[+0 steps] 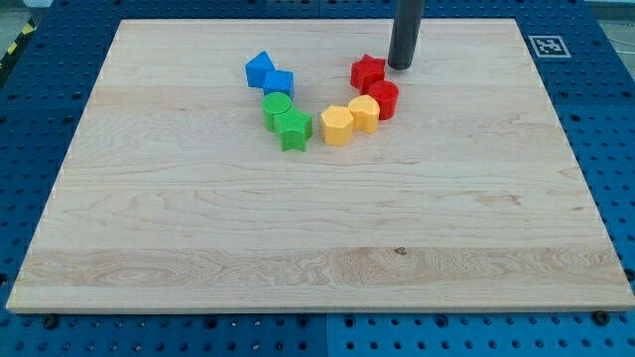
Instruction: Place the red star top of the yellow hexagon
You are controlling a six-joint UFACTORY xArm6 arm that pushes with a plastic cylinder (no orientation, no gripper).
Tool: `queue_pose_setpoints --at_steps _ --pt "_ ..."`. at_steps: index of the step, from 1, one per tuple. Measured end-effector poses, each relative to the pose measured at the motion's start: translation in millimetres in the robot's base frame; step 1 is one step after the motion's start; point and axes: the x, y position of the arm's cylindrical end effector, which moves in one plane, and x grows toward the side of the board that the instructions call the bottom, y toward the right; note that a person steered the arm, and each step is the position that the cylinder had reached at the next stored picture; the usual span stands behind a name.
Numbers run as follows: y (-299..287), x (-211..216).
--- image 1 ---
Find red star block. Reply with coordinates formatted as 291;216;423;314
350;55;386;95

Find green star block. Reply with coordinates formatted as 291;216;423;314
274;106;313;152

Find yellow hexagon block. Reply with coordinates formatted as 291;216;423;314
320;105;353;146

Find yellow heart block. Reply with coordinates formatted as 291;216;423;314
347;95;380;134

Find green cylinder block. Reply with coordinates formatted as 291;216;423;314
261;92;293;132

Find blue cube block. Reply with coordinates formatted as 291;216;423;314
262;70;295;98

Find red cylinder block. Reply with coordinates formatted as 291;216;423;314
368;80;399;120

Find blue pentagon block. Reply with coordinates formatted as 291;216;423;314
244;51;276;87

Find light wooden board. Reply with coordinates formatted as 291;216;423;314
7;19;634;314

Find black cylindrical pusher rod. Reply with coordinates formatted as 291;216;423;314
388;0;426;70

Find white fiducial marker tag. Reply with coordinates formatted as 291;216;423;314
529;35;571;59

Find black bolt front left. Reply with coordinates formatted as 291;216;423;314
42;314;59;330

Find black bolt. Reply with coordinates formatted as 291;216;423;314
592;310;611;326
42;314;59;330

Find black bolt front right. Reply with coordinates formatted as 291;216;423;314
592;310;611;326

